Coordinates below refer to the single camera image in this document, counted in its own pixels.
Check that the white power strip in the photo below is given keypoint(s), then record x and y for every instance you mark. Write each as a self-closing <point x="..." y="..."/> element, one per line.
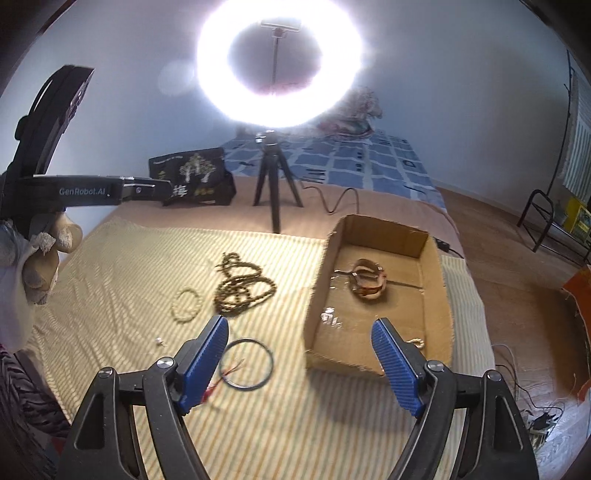
<point x="538" y="431"/>

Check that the phone holder on pole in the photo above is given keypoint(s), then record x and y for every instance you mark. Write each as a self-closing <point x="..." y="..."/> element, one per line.
<point x="280" y="26"/>

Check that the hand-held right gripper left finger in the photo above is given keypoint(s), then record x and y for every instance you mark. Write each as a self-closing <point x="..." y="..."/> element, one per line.
<point x="207" y="360"/>

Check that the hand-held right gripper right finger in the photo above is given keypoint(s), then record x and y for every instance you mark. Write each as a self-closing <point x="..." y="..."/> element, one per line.
<point x="392" y="364"/>

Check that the yellow box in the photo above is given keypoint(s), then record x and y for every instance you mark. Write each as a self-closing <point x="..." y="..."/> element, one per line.
<point x="578" y="217"/>

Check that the cardboard box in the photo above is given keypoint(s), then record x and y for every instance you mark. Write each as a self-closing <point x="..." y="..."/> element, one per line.
<point x="431" y="300"/>

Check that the person's striped clothing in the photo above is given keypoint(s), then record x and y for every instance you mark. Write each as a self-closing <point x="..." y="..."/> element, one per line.
<point x="23" y="397"/>

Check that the striped hanging towel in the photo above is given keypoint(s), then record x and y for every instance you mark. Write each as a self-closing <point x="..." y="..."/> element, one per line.
<point x="582" y="152"/>

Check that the person's left hand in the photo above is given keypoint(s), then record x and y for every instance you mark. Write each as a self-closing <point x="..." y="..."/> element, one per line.
<point x="39" y="272"/>

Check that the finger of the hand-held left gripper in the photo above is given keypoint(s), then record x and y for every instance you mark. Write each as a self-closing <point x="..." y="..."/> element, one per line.
<point x="143" y="190"/>

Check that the black clothes rack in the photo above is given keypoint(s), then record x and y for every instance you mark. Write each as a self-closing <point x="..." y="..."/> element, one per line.
<point x="538" y="217"/>

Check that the wooden bangle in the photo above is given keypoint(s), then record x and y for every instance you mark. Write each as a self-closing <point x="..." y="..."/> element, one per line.
<point x="365" y="296"/>

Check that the black tripod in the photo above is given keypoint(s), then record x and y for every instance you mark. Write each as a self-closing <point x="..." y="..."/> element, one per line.
<point x="276" y="184"/>

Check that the blue checked bed sheet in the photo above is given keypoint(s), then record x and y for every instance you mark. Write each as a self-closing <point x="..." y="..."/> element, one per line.
<point x="369" y="161"/>

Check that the floral pillow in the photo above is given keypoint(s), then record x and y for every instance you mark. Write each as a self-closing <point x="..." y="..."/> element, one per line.
<point x="360" y="115"/>

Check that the yellow striped cloth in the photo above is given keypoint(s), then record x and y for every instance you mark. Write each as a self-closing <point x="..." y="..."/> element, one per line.
<point x="138" y="277"/>

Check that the small silver jewelry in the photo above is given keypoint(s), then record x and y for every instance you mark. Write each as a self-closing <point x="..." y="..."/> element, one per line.
<point x="330" y="318"/>

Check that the thin black bangle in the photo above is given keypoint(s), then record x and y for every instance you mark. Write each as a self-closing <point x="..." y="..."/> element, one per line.
<point x="270" y="364"/>

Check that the black snack bag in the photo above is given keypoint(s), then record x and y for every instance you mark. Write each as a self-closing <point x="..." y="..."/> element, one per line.
<point x="194" y="173"/>

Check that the person's left forearm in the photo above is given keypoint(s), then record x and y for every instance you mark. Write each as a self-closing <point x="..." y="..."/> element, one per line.
<point x="11" y="314"/>

